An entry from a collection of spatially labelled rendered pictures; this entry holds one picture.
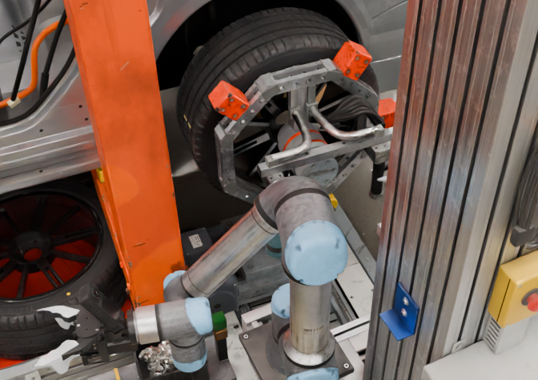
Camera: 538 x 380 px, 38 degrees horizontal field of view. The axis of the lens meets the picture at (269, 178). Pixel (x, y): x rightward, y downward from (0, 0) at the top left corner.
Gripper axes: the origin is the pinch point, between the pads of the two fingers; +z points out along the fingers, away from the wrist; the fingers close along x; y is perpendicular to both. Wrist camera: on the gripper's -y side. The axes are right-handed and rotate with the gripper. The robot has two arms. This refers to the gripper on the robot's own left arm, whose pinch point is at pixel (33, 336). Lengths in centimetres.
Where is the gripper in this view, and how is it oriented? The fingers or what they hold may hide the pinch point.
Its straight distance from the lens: 165.2
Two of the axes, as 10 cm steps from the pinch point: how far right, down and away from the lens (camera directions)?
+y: 0.5, 8.0, 5.9
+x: -1.9, -5.8, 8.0
